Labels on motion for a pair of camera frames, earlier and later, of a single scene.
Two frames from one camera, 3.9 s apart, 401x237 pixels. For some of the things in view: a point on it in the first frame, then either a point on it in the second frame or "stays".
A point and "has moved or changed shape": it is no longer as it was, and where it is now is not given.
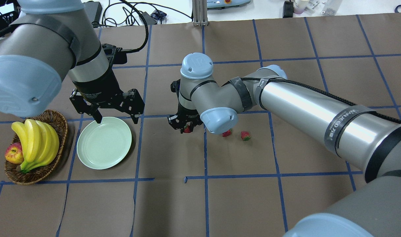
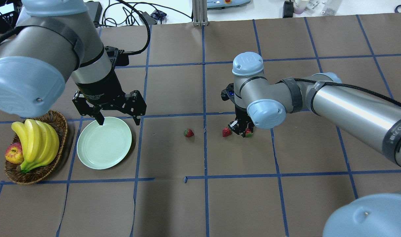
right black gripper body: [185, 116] to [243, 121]
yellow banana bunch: [40, 144] stays
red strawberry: [227, 133] stays
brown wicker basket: [59, 122] stays
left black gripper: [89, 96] stays
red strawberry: [187, 129] has moved or changed shape
